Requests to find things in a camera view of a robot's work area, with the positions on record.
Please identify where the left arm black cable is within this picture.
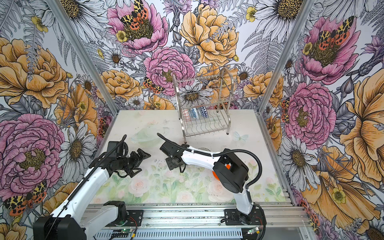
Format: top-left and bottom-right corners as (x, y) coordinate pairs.
(44, 134), (128, 240)

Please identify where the left aluminium corner post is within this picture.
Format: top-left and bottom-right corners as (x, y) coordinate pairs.
(47, 1), (119, 117)

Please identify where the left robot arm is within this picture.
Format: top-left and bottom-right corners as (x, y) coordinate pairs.
(33, 140), (151, 240)

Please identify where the orange plastic bowl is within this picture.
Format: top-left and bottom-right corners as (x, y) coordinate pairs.
(213, 163), (231, 181)

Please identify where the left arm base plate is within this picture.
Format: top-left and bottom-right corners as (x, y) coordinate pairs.
(107, 210), (144, 227)

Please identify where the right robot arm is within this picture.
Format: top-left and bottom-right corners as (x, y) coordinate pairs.
(160, 142), (254, 225)

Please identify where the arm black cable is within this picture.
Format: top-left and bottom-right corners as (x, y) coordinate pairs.
(44, 134), (128, 240)
(156, 132), (263, 190)

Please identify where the aluminium front rail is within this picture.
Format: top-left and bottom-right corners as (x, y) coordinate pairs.
(82, 204), (316, 240)

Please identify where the green circuit board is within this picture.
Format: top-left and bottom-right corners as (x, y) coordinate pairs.
(247, 227), (260, 235)

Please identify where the silver wire dish rack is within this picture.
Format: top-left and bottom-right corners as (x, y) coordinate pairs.
(171, 67), (237, 144)

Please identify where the right aluminium corner post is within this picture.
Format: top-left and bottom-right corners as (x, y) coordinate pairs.
(257, 0), (315, 115)

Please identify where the dark blue patterned bowl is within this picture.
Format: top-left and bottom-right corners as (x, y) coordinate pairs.
(182, 109), (191, 122)

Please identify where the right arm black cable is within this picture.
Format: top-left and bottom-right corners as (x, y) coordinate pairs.
(156, 132), (263, 190)

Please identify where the aluminium corner post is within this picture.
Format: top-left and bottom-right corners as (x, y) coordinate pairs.
(47, 1), (119, 117)
(257, 0), (315, 115)

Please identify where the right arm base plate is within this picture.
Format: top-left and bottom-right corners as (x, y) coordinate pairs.
(221, 208), (267, 226)

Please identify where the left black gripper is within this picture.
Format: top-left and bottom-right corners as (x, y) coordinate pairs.
(115, 148), (151, 178)

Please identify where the blue floral bowl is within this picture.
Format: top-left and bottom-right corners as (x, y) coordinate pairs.
(190, 108), (199, 120)

